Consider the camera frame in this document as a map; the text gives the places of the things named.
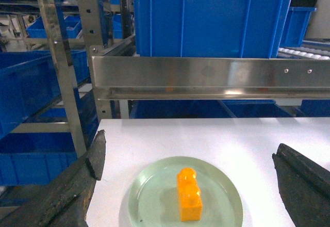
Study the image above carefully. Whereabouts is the large blue plastic bin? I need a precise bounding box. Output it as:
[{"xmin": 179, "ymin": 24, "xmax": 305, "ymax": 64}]
[{"xmin": 134, "ymin": 0, "xmax": 291, "ymax": 58}]

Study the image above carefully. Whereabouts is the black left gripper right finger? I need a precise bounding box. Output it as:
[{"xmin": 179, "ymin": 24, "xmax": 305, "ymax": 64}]
[{"xmin": 272, "ymin": 143, "xmax": 329, "ymax": 226}]

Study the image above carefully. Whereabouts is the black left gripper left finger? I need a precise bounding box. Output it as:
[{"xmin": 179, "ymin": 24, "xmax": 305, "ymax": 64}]
[{"xmin": 1, "ymin": 130, "xmax": 106, "ymax": 226}]

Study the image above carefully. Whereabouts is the steel rack upright post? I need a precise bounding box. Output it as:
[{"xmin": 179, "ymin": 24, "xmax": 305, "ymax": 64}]
[{"xmin": 38, "ymin": 0, "xmax": 86, "ymax": 157}]

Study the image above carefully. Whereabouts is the steel shelf front rail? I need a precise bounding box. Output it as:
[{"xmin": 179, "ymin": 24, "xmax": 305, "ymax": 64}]
[{"xmin": 92, "ymin": 56, "xmax": 329, "ymax": 100}]

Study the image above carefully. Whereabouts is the blue bin behind right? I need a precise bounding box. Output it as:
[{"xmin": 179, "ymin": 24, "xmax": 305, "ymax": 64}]
[{"xmin": 279, "ymin": 7, "xmax": 317, "ymax": 47}]

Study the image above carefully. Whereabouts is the blue bin lower left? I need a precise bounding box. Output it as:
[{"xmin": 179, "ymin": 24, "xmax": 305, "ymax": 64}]
[{"xmin": 1, "ymin": 133, "xmax": 77, "ymax": 186}]

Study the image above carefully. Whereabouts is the yellow toy block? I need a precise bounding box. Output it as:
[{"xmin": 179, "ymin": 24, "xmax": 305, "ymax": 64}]
[{"xmin": 176, "ymin": 167, "xmax": 203, "ymax": 222}]

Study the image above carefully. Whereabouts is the blue bin on left shelf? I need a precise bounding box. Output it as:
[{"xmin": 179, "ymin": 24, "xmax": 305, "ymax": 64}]
[{"xmin": 0, "ymin": 50, "xmax": 90, "ymax": 140}]

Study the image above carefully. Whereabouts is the clear green glass plate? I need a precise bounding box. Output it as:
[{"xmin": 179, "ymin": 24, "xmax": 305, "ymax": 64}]
[{"xmin": 128, "ymin": 156, "xmax": 243, "ymax": 226}]

